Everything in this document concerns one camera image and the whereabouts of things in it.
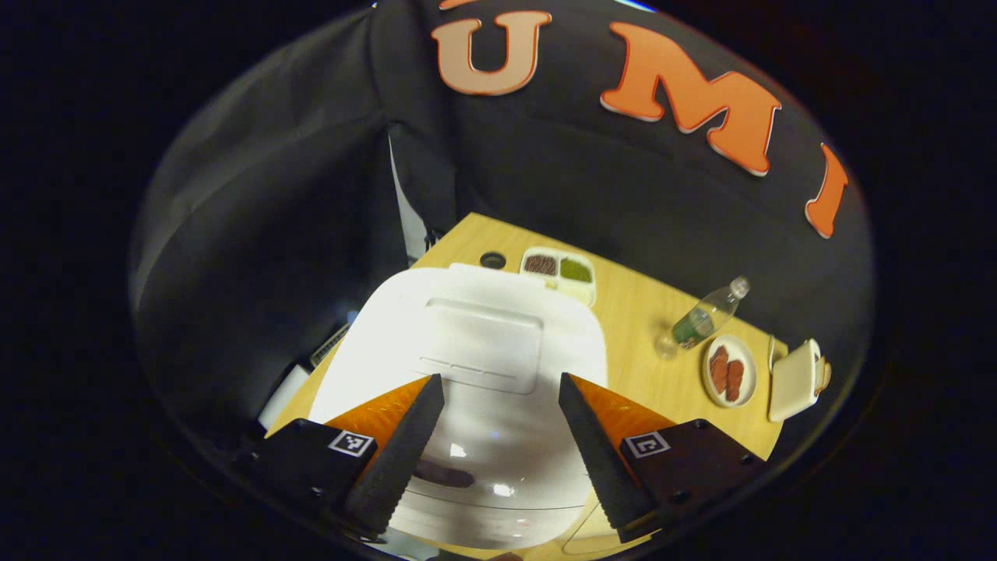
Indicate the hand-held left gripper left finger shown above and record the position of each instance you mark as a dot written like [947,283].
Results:
[401,460]

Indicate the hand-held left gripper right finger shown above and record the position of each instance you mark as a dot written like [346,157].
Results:
[600,460]

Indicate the white rice cooker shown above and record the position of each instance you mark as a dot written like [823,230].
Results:
[483,343]

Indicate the white tube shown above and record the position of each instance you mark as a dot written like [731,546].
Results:
[284,393]

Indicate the red meat patty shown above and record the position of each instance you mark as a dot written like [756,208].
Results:
[734,380]
[718,368]

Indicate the clear plastic water bottle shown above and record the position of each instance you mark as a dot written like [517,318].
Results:
[701,319]

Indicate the white round plate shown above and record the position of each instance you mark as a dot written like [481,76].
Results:
[746,351]

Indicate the white divided condiment dish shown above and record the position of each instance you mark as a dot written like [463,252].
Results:
[557,269]

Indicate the white toaster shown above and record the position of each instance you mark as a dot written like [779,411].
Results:
[793,382]

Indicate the small black round cap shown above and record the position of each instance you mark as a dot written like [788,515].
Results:
[483,260]

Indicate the bread slice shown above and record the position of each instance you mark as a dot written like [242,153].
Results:
[823,374]

